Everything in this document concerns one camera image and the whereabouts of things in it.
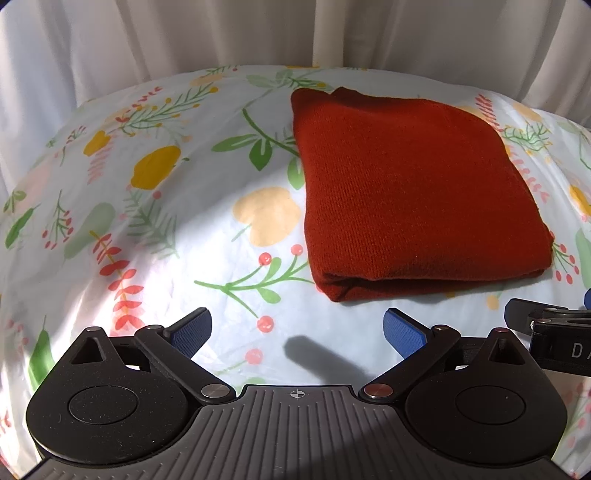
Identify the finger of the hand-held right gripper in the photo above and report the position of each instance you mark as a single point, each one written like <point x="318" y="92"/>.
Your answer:
<point x="521" y="310"/>
<point x="588" y="299"/>

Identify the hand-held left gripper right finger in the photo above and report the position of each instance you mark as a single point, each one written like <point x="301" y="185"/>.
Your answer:
<point x="404" y="332"/>

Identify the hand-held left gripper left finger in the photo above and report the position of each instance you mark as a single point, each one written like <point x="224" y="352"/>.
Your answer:
<point x="194" y="332"/>

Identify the red knitted sweater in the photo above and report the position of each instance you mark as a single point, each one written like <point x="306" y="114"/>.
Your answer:
<point x="406" y="198"/>

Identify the floral printed bedsheet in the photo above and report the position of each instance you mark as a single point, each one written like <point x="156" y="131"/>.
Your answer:
<point x="184" y="240"/>

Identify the white curtain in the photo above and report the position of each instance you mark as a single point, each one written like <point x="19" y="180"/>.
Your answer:
<point x="138" y="37"/>

